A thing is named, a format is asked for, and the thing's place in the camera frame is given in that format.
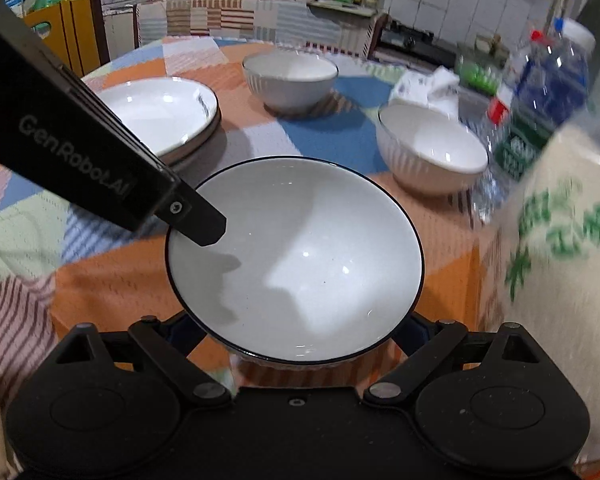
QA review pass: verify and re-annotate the white plate with lettering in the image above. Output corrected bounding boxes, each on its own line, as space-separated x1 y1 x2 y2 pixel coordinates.
97 77 221 165

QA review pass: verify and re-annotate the white ribbed bowl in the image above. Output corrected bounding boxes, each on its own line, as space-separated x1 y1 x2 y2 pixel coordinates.
164 156 425 366
376 102 488 196
242 49 339 114

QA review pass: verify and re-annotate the yellow wooden chair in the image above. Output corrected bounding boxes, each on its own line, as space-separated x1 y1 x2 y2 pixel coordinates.
23 0 110 77

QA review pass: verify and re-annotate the colourful patchwork tablecloth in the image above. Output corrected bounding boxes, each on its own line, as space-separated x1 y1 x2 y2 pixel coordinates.
0 34 600 480

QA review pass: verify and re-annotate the bag of rice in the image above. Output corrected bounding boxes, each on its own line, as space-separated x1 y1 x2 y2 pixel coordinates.
494 54 600 466

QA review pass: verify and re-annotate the red cap water bottle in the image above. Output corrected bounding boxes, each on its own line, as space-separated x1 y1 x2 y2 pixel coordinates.
469 29 556 226

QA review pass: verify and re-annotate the striped patchwork counter cloth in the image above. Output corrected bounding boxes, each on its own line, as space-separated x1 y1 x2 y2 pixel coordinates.
135 0 388 58

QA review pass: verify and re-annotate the white tissue pack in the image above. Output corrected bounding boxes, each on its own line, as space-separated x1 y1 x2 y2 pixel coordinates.
389 66 460 119

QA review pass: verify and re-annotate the white cutting board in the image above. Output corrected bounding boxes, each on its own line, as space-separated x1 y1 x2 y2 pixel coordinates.
306 0 377 18

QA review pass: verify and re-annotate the black gas stove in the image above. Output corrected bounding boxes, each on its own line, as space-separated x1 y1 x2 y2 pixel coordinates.
375 18 457 68

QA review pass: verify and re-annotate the green plastic basket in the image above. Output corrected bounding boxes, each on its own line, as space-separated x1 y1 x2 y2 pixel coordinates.
454 44 505 98

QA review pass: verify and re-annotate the blue cap water bottle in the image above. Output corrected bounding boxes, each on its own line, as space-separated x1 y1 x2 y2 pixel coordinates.
517 18 596 130

